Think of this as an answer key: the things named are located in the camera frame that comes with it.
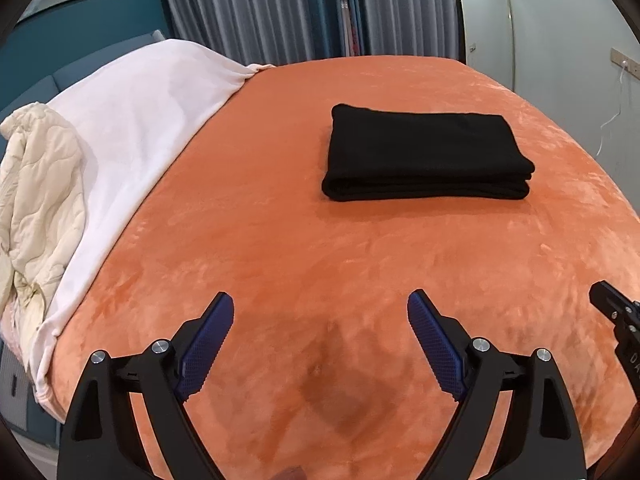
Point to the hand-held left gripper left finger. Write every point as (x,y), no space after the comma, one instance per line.
(207,345)

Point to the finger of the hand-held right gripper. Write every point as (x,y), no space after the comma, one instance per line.
(607,300)

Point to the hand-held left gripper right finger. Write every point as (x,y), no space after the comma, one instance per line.
(435,345)

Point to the black pants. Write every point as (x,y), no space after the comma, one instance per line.
(425,155)

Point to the orange plush blanket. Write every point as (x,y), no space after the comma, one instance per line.
(300,260)

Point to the pale pink quilted cover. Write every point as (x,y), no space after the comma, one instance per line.
(12,330)

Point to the grey bedside cabinet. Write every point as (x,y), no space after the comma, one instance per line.
(12,390)

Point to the cream quilted comforter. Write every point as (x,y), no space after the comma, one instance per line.
(40,200)

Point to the white bed sheet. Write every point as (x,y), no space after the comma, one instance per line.
(135,110)

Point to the grey curtain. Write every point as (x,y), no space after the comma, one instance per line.
(250,5)
(410,5)

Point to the beige wall outlet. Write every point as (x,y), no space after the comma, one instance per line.
(625,61)

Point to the standing wall mirror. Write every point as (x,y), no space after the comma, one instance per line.
(485,20)

